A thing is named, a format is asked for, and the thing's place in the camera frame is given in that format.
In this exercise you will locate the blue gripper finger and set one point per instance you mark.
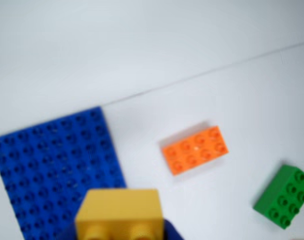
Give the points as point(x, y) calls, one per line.
point(170, 232)
point(70, 236)

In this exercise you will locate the yellow 2x2 block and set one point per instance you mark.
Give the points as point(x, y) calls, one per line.
point(119, 207)

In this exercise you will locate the orange 2x4 block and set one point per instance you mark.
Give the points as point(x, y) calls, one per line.
point(194, 150)

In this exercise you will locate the blue 8x8 studded baseplate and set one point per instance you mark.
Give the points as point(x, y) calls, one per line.
point(41, 162)

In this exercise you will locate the green 2x4 block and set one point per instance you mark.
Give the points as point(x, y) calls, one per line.
point(282, 197)

